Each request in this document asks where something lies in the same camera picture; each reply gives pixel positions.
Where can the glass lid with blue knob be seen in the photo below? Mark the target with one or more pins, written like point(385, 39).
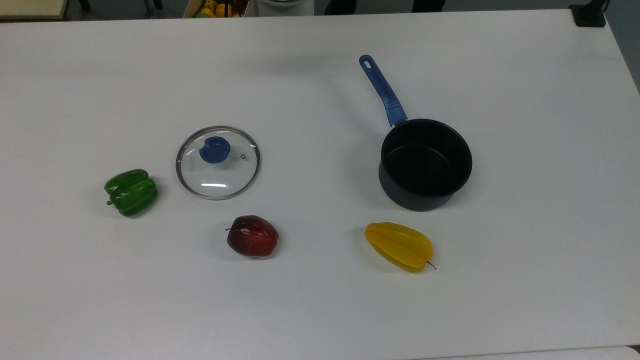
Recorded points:
point(220, 180)

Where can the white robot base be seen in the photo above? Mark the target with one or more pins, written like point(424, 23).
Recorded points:
point(284, 7)

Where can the red apple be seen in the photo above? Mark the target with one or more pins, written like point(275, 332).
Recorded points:
point(252, 237)

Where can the yellow starfruit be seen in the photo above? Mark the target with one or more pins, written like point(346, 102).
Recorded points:
point(400, 246)

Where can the black chair foot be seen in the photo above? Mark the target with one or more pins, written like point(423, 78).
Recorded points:
point(428, 5)
point(341, 6)

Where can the green bell pepper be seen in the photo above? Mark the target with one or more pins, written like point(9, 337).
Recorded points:
point(132, 194)

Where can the cardboard box of toy fruit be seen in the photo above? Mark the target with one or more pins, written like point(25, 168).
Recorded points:
point(220, 9)

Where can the black table clamp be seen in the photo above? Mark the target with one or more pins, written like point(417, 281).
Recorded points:
point(590, 15)

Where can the wooden side table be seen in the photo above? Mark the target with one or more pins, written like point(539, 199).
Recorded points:
point(30, 7)

